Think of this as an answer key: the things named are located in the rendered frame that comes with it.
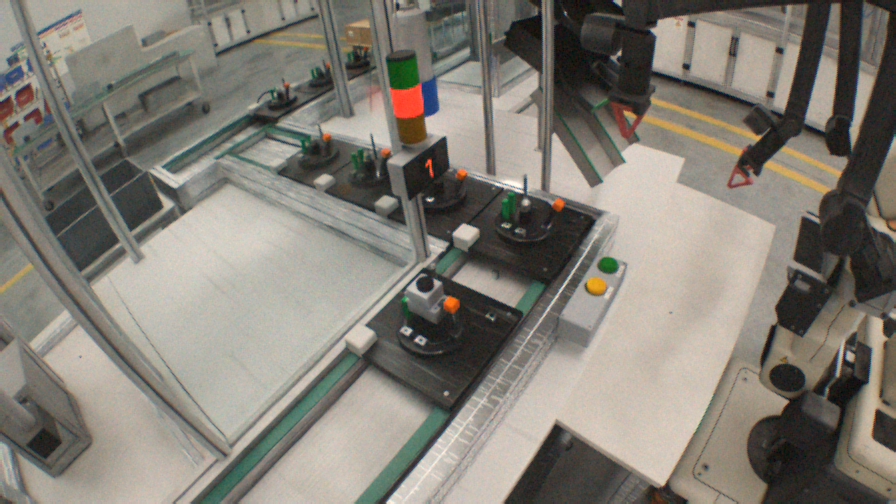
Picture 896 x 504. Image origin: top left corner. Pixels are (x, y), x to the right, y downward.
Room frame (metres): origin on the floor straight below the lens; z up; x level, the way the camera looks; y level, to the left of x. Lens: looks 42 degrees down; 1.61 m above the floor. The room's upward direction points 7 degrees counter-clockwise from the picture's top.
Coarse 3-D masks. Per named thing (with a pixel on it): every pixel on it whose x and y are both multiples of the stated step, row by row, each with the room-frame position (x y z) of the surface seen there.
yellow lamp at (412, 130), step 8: (400, 120) 0.68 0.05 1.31; (408, 120) 0.67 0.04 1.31; (416, 120) 0.68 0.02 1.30; (424, 120) 0.69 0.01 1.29; (400, 128) 0.68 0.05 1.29; (408, 128) 0.67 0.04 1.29; (416, 128) 0.67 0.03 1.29; (424, 128) 0.69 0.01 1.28; (400, 136) 0.68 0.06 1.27; (408, 136) 0.67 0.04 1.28; (416, 136) 0.67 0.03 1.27; (424, 136) 0.68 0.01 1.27
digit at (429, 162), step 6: (432, 150) 0.69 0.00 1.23; (426, 156) 0.68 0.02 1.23; (432, 156) 0.69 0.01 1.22; (420, 162) 0.67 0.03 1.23; (426, 162) 0.68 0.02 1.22; (432, 162) 0.69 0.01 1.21; (420, 168) 0.66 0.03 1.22; (426, 168) 0.68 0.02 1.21; (432, 168) 0.69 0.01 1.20; (426, 174) 0.67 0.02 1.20; (432, 174) 0.69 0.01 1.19; (438, 174) 0.70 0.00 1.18; (426, 180) 0.67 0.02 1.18
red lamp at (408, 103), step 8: (416, 88) 0.68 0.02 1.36; (392, 96) 0.69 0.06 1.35; (400, 96) 0.68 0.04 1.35; (408, 96) 0.67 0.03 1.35; (416, 96) 0.68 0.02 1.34; (400, 104) 0.68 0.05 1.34; (408, 104) 0.67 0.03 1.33; (416, 104) 0.68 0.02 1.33; (400, 112) 0.68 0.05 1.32; (408, 112) 0.67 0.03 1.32; (416, 112) 0.68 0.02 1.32
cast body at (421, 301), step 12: (420, 276) 0.53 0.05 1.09; (408, 288) 0.51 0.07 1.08; (420, 288) 0.50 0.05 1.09; (432, 288) 0.50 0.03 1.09; (408, 300) 0.51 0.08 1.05; (420, 300) 0.49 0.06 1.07; (432, 300) 0.49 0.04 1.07; (420, 312) 0.49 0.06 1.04; (432, 312) 0.48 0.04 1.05; (444, 312) 0.49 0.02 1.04
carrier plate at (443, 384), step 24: (456, 288) 0.60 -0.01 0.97; (384, 312) 0.56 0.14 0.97; (480, 312) 0.53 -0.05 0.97; (504, 312) 0.52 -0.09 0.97; (384, 336) 0.50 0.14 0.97; (480, 336) 0.48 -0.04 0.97; (504, 336) 0.47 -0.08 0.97; (384, 360) 0.45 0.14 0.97; (408, 360) 0.44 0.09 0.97; (432, 360) 0.44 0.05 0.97; (456, 360) 0.43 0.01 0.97; (480, 360) 0.42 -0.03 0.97; (408, 384) 0.39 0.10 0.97; (432, 384) 0.39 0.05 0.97; (456, 384) 0.38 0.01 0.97
